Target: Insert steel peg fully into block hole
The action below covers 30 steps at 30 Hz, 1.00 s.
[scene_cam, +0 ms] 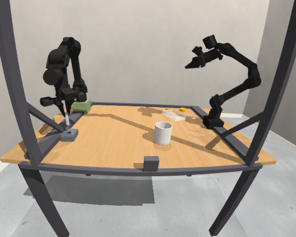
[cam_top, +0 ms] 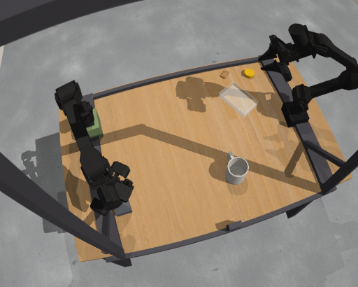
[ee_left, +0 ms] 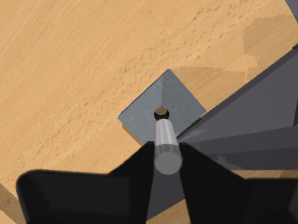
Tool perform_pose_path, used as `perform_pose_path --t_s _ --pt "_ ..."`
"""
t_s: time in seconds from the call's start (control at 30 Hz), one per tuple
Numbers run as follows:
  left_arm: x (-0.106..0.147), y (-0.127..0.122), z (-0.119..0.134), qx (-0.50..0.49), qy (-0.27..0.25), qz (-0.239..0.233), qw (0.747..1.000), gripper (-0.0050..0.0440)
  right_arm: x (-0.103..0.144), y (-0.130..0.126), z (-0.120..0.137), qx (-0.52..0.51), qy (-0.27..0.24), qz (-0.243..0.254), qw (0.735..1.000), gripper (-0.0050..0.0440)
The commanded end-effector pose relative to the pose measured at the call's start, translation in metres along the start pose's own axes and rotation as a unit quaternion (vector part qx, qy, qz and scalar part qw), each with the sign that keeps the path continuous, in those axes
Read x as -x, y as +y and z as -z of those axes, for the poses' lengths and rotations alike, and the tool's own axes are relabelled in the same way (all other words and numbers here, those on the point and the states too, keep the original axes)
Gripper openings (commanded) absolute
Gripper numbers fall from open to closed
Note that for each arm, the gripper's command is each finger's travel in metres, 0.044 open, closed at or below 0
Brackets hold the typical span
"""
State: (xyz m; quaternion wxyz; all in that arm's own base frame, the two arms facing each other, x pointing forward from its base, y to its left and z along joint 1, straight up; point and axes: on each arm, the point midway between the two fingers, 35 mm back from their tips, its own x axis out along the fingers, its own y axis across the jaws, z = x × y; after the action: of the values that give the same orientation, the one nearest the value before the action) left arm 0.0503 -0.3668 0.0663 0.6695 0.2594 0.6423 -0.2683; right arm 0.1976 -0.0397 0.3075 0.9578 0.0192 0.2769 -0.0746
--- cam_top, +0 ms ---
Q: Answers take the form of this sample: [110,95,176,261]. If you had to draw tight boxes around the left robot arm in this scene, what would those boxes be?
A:
[55,80,134,211]

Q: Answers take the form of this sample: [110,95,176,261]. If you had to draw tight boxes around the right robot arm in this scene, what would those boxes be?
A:
[271,23,358,118]

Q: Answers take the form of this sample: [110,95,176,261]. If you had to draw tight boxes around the yellow short cylinder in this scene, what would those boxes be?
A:
[244,69,255,78]

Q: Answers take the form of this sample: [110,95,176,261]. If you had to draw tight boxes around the grey mug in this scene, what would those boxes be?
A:
[225,151,249,185]

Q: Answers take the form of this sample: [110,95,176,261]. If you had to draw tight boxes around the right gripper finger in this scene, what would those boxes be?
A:
[258,44,277,61]
[261,59,281,73]

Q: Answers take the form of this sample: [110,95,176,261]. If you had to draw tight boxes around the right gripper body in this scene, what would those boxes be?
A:
[269,35,301,82]

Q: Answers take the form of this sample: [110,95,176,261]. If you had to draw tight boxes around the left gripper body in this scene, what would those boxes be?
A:
[90,161,130,216]

